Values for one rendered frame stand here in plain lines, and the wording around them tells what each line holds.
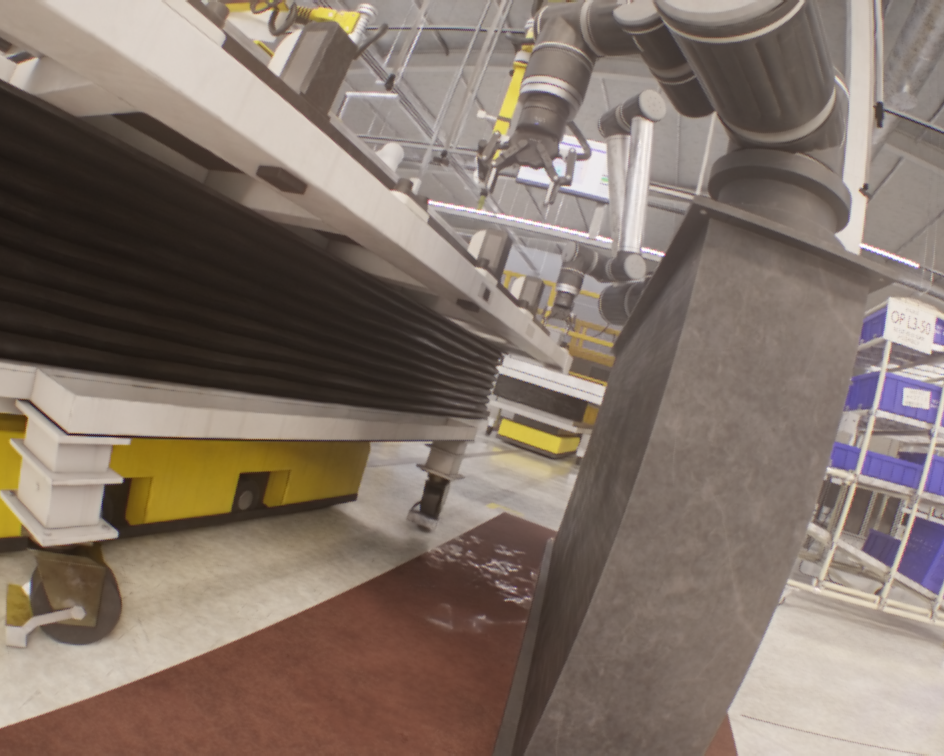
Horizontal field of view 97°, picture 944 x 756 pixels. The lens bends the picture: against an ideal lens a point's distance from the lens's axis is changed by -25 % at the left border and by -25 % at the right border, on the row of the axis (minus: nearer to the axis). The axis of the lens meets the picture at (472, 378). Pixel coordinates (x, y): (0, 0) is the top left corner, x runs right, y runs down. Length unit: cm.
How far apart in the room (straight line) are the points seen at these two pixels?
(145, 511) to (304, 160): 91
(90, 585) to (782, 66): 116
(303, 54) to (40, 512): 73
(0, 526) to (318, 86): 92
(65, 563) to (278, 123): 68
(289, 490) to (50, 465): 104
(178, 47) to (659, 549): 77
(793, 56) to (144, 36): 68
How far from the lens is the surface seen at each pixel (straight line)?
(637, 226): 234
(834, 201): 88
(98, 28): 53
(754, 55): 70
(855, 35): 664
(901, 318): 308
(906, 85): 1115
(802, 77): 76
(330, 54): 82
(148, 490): 134
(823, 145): 89
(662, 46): 94
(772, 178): 85
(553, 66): 93
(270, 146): 67
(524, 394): 636
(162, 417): 87
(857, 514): 552
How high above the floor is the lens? 60
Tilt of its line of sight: level
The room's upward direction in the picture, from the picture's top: 18 degrees clockwise
